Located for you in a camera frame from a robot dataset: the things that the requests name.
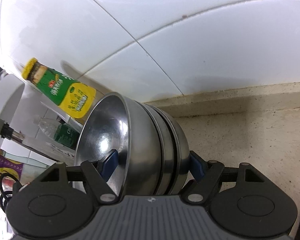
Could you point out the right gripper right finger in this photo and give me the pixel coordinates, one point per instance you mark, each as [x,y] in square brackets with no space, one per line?
[206,180]

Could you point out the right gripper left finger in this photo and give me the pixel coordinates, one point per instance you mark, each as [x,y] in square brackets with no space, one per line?
[96,175]

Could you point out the steel bowl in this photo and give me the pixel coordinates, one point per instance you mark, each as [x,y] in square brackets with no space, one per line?
[167,150]
[122,124]
[181,152]

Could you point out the green yellow oyster sauce bottle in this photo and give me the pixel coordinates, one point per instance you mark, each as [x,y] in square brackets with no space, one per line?
[70,95]

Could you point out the purple label soy bottle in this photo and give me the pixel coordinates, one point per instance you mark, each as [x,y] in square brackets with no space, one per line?
[10,166]

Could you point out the white two-tier spice rack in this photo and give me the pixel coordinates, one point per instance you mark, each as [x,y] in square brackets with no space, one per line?
[11,90]

